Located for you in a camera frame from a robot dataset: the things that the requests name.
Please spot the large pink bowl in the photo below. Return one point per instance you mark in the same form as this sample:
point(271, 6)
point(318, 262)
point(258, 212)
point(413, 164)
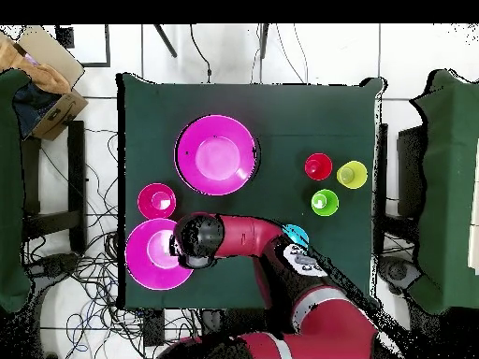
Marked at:
point(217, 157)
point(138, 261)

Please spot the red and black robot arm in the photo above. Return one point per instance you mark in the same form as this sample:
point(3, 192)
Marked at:
point(247, 235)

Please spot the small blue bowl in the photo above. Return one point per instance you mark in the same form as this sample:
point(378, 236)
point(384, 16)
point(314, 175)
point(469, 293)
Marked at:
point(297, 232)

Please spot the red cup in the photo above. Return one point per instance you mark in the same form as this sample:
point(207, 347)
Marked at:
point(318, 166)

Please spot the green cup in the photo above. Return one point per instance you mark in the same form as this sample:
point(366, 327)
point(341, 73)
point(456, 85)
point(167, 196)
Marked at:
point(329, 205)

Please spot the crimson bowl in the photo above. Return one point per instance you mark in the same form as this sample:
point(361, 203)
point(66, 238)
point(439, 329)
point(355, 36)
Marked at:
point(148, 203)

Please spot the dark green tablecloth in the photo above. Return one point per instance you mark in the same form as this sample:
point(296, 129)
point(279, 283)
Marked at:
point(243, 104)

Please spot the yellow cup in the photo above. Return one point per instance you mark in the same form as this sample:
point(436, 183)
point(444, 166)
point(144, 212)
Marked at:
point(358, 175)

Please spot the black floor box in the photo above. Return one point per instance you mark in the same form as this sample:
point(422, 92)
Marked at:
point(153, 329)

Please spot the black tripod leg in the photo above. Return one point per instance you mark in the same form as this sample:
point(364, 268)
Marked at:
point(264, 41)
point(165, 40)

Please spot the black rounded floor base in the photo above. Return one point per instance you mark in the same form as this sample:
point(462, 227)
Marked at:
point(56, 263)

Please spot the cardboard box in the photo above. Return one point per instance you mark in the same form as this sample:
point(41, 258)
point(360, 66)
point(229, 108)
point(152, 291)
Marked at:
point(56, 112)

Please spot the green side table cloth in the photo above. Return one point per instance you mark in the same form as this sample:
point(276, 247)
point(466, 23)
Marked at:
point(11, 187)
point(449, 187)

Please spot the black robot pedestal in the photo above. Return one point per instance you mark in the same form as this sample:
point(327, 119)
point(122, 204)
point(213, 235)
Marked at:
point(217, 321)

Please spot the black stool frame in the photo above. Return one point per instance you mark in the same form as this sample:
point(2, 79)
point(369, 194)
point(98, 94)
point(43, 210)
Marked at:
point(76, 168)

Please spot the black square frame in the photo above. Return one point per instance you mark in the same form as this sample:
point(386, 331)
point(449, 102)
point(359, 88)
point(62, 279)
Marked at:
point(107, 45)

